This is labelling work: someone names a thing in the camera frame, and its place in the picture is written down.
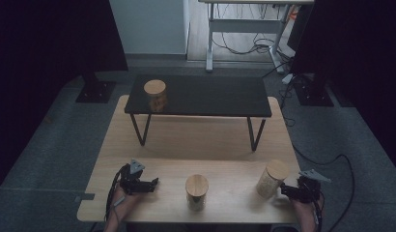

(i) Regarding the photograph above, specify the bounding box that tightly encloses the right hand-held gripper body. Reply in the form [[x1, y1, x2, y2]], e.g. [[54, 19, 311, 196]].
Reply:
[[297, 168, 333, 205]]

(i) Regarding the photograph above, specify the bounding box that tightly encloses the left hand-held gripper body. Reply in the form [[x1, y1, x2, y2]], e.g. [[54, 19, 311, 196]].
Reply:
[[119, 158, 146, 196]]

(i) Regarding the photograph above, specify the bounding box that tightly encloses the grain-filled glass jar wooden lid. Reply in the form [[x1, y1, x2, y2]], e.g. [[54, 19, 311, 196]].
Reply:
[[255, 159, 291, 199]]

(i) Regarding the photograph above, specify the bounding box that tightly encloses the tall glass jar wooden lid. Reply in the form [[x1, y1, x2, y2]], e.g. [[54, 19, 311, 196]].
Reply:
[[184, 174, 211, 213]]

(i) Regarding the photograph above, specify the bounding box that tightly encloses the short glass jar wooden lid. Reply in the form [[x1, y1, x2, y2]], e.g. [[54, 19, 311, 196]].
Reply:
[[143, 78, 169, 113]]

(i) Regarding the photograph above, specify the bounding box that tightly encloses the black metal-legged shelf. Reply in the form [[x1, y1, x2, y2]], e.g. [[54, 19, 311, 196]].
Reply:
[[124, 73, 273, 153]]

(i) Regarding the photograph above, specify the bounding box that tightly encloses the person's left hand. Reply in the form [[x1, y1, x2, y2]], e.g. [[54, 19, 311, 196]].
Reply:
[[112, 188, 144, 218]]

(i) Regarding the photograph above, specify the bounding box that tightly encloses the black square stand base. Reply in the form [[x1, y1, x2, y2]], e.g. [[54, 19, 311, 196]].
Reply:
[[294, 72, 335, 107], [74, 71, 118, 104]]

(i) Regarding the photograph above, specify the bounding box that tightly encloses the dark curtain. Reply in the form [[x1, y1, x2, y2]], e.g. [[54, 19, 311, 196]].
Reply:
[[0, 0, 129, 194], [288, 0, 396, 178]]

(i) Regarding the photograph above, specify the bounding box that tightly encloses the white metal-framed desk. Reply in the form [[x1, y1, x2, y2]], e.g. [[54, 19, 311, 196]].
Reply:
[[198, 0, 316, 74]]

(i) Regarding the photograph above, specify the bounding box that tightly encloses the right hand-held gripper cable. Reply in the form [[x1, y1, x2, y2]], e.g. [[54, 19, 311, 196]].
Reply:
[[311, 192, 325, 232]]

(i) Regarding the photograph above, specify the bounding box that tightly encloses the hand-held gripper cable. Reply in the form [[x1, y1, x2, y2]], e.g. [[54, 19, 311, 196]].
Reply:
[[103, 164, 127, 226], [311, 192, 325, 232]]

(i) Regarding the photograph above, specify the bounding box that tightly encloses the left hand-held gripper cable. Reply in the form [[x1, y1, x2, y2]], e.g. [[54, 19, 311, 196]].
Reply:
[[103, 164, 127, 226]]

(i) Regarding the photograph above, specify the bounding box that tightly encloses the thin black floor cable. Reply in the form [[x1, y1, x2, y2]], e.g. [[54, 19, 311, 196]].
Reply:
[[261, 60, 297, 128]]

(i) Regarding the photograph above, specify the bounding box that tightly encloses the tangle of black cables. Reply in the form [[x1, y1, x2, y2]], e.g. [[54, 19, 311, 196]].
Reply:
[[214, 3, 296, 56]]

